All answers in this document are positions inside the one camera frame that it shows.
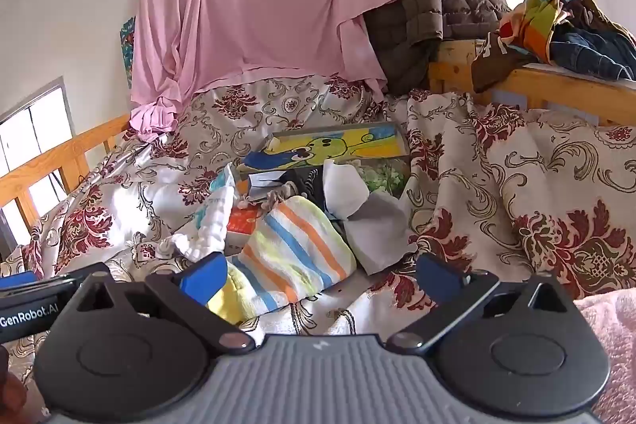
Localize blue denim jeans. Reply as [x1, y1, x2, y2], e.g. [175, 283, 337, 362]
[549, 24, 636, 82]

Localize bag of green paper stars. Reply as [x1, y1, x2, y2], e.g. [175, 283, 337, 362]
[355, 156, 411, 199]

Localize wooden bed frame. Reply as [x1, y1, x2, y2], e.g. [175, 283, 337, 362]
[428, 39, 636, 128]

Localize person's left hand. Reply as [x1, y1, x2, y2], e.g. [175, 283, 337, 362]
[0, 345, 29, 424]

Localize teal wall poster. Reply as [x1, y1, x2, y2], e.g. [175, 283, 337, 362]
[120, 17, 136, 90]

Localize window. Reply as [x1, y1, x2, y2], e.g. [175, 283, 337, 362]
[0, 76, 76, 256]

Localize striped pastel towel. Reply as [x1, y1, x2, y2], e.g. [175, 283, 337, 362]
[206, 196, 357, 326]

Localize pink towel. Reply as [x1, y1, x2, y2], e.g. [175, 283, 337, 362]
[571, 287, 636, 424]

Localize white tissue packet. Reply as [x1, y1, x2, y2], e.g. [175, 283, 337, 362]
[159, 163, 240, 264]

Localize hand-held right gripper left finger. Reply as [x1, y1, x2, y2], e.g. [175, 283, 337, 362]
[74, 252, 256, 351]

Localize orange and white carton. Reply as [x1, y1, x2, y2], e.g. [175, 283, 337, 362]
[226, 203, 269, 257]

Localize brown cloth with white print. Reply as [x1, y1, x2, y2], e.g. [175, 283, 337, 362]
[471, 31, 528, 93]

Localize floral bedspread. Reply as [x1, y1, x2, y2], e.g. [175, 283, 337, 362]
[0, 74, 636, 424]

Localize grey shallow box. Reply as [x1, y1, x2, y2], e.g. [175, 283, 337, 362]
[238, 122, 413, 202]

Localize grey cloth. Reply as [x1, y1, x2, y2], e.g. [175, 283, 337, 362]
[343, 193, 419, 277]

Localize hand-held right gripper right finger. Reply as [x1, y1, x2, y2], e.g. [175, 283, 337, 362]
[388, 254, 574, 351]

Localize plain white cloth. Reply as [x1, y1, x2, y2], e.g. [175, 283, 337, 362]
[322, 160, 371, 223]

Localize wooden bed rail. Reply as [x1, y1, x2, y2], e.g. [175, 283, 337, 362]
[0, 113, 133, 226]

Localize multicoloured printed cloth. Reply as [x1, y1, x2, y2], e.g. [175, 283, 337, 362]
[499, 0, 617, 68]

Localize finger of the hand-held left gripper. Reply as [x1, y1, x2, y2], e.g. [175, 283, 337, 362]
[0, 262, 110, 294]

